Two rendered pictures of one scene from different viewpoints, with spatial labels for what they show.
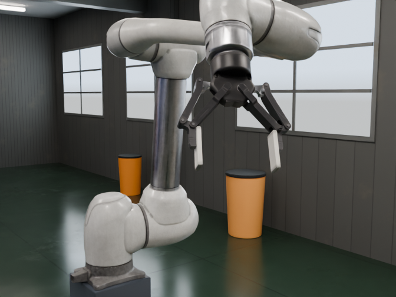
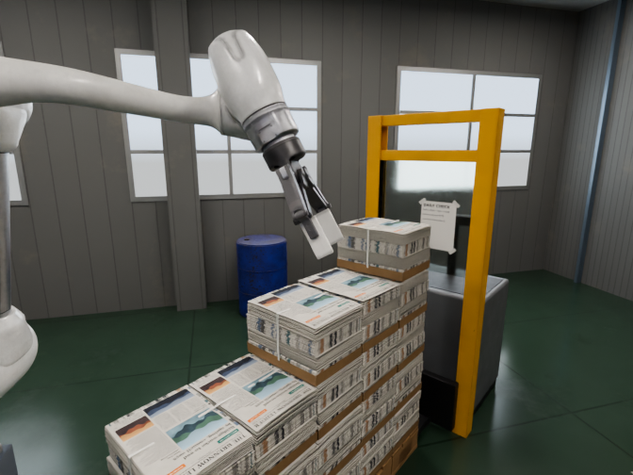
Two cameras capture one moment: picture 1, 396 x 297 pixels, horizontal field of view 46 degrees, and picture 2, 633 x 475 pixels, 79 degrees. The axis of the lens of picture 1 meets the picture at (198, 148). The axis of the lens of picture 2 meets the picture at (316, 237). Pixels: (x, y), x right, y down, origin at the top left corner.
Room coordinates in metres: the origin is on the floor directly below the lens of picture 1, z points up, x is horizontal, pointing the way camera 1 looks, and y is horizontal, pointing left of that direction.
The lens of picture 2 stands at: (0.54, 0.58, 1.65)
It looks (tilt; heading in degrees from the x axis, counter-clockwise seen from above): 13 degrees down; 293
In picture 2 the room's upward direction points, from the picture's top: straight up
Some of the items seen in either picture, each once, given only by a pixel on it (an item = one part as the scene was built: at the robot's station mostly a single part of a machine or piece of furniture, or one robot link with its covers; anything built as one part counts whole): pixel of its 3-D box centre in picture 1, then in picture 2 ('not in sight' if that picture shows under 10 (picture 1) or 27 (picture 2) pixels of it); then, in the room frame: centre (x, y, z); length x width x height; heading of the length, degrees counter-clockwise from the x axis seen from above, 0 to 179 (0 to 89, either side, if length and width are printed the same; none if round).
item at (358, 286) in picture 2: not in sight; (348, 282); (1.04, -1.00, 1.07); 0.37 x 0.28 x 0.01; 160
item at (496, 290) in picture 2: not in sight; (439, 331); (0.69, -2.05, 0.40); 0.70 x 0.55 x 0.80; 162
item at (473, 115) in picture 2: not in sight; (430, 118); (0.81, -1.70, 1.82); 0.75 x 0.06 x 0.06; 162
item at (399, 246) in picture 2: not in sight; (380, 342); (0.95, -1.29, 0.65); 0.39 x 0.30 x 1.29; 162
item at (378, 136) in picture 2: not in sight; (373, 263); (1.12, -1.80, 0.93); 0.09 x 0.09 x 1.85; 72
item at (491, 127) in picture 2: not in sight; (475, 286); (0.49, -1.59, 0.93); 0.09 x 0.09 x 1.85; 72
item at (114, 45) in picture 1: (128, 39); not in sight; (1.43, 0.21, 1.77); 0.18 x 0.14 x 0.13; 29
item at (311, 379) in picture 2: not in sight; (303, 348); (1.13, -0.72, 0.86); 0.38 x 0.29 x 0.04; 161
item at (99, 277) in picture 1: (104, 268); not in sight; (1.47, 0.31, 1.03); 0.22 x 0.18 x 0.06; 128
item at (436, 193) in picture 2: not in sight; (425, 215); (0.80, -1.72, 1.28); 0.57 x 0.01 x 0.65; 162
